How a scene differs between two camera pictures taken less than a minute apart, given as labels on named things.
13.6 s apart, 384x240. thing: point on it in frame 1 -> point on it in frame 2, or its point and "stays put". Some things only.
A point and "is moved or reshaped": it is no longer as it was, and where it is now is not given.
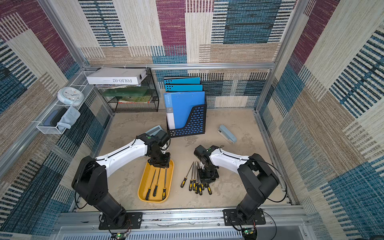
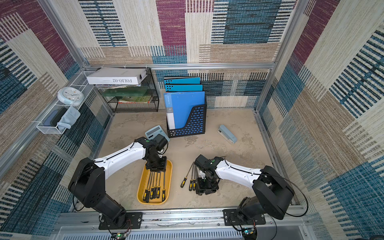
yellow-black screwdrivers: [155, 189] stays put
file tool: [164, 189] -> [158, 188]
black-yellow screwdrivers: [149, 190] is moved or reshaped
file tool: [185, 178] stays put
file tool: [200, 186] is moved or reshaped
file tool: [191, 181] stays put
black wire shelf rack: [143, 97] stays put
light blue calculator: [153, 131] stays put
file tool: [194, 180] stays put
